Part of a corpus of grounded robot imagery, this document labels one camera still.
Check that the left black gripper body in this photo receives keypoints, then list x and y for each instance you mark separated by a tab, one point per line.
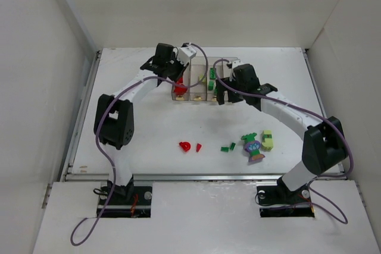
177	71

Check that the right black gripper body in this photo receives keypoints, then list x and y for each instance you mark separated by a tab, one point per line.
227	94

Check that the red lego brick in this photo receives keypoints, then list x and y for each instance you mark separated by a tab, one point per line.
180	89

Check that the green 2x4 lego brick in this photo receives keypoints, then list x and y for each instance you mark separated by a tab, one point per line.
212	74

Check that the dark green lego cluster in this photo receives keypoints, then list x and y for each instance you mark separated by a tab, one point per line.
212	87

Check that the light green lego brick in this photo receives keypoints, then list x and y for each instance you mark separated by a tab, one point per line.
202	79

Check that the small red lego wedge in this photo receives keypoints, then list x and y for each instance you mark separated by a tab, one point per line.
198	147

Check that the red round lego piece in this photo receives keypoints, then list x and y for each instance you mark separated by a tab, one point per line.
185	146

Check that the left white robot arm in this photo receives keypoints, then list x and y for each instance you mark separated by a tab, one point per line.
114	124

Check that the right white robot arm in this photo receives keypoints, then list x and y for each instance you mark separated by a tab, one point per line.
324	144

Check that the clear bin for purple legos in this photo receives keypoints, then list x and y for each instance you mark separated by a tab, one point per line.
229	60

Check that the clear bin for light green legos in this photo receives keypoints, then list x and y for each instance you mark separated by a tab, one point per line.
197	71

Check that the clear bin for red legos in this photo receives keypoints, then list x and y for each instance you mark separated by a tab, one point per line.
186	82

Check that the yellow green lego stack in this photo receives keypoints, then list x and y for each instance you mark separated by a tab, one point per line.
267	140

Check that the purple green flower lego figure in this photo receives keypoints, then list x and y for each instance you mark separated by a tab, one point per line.
252	147

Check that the flat green lego piece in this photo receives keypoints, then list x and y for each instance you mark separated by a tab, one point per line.
224	149

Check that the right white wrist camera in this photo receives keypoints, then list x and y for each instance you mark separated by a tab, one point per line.
233	64

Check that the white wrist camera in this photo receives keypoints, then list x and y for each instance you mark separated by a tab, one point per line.
233	64
185	54

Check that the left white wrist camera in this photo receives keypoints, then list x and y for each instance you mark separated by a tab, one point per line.
185	54

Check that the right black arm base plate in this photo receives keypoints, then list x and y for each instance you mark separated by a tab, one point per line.
278	202

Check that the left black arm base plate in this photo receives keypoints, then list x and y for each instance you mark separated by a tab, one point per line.
137	204

